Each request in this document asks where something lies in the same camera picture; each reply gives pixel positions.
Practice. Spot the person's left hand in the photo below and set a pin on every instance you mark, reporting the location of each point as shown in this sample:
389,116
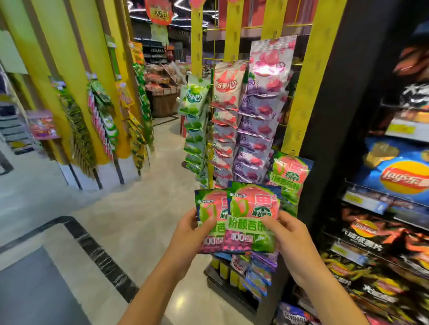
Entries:
184,239

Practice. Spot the person's right hand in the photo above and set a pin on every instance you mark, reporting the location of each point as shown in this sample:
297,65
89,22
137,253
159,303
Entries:
296,247

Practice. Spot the person's right thumb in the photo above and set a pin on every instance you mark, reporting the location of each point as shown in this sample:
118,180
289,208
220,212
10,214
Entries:
272,226

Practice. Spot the person's left thumb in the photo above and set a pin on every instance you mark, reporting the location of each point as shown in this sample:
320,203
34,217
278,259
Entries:
207,223

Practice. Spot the green pink candy packet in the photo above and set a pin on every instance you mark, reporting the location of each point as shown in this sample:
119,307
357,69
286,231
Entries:
211,204
290,174
249,214

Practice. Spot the person's right forearm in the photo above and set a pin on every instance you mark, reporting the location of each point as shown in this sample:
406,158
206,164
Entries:
330,301

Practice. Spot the person's left forearm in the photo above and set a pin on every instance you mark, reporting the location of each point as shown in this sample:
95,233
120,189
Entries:
152,294

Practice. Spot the pile of small colourful packets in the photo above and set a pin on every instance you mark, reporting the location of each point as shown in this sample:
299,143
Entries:
256,271

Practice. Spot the row of small yellow boxes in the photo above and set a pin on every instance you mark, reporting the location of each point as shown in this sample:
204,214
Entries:
225,270

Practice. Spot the black display base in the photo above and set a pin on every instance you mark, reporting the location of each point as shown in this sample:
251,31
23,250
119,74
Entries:
231,293

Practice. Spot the shelf price tag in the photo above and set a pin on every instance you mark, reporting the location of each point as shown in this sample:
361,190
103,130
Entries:
363,201
348,252
407,129

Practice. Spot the purple snack packet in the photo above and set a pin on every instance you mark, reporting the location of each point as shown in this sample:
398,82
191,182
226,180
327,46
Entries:
291,315

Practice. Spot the black orange chip bag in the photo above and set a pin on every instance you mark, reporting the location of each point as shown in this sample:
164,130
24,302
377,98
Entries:
382,231

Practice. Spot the row of black yellow chip bags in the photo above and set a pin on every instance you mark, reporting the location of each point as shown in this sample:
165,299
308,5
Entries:
372,284

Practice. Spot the hanging row of purple packets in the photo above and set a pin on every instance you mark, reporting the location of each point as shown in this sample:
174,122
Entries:
263,107

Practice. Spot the hanging row of yellow packets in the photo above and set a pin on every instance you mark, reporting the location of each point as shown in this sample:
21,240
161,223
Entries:
133,127

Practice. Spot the wooden display bin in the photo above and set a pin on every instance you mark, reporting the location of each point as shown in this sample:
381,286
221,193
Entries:
162,95

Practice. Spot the blue chip bag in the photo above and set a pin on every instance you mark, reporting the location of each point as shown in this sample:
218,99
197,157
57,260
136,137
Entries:
397,170

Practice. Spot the hanging row of bright green packets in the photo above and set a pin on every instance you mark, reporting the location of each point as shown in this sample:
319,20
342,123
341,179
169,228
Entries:
144,100

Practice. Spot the black shelf upright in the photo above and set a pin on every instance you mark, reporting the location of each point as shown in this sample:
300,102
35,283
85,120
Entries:
345,100

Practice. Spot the hanging row of green red packets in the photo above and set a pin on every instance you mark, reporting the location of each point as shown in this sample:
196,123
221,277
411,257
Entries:
103,117

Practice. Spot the hanging row of dark green packets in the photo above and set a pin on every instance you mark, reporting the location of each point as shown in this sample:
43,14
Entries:
77,130

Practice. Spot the dark background shelf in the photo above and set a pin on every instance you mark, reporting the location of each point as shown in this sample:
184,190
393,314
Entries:
154,51

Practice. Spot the stack of pink packets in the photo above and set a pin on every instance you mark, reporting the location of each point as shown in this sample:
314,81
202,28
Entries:
42,125

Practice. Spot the grey store shelf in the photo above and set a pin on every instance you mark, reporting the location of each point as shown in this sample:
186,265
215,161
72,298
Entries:
13,130

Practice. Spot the red hanging sign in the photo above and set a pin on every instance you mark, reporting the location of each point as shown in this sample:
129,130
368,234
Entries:
159,11

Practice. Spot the yellow perforated post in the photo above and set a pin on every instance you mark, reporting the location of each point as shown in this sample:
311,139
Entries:
273,18
196,43
233,30
313,77

